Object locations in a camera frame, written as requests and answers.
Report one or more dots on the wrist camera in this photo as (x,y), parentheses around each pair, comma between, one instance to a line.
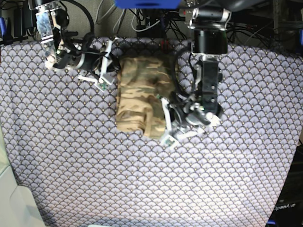
(168,141)
(104,82)

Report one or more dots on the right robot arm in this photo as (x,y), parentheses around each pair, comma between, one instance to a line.
(62,51)

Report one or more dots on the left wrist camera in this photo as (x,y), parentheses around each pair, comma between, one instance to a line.
(168,141)

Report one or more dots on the blue mount plate top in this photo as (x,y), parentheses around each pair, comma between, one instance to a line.
(147,4)

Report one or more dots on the white plastic bin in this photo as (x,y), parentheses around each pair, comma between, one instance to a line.
(17,205)

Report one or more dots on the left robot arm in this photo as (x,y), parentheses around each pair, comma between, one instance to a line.
(208,24)

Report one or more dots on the blue clamp right edge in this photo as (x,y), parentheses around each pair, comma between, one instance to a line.
(300,43)

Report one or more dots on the blue clamp left edge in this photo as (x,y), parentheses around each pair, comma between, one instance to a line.
(5,30)

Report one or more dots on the camouflage T-shirt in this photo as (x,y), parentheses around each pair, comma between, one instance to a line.
(142,82)

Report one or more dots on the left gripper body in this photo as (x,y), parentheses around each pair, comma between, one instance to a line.
(185,118)

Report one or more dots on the blue clamp edge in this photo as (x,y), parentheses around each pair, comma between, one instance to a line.
(300,43)
(5,30)

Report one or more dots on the purple fan-pattern tablecloth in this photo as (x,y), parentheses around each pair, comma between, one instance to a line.
(63,145)

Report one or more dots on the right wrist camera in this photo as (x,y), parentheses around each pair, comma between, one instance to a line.
(104,82)

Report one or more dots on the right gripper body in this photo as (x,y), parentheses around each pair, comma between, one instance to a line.
(97,64)

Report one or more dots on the red and black clamp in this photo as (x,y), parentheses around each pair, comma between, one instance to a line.
(164,44)

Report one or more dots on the black OpenArm box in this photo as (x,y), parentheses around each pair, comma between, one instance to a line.
(288,211)

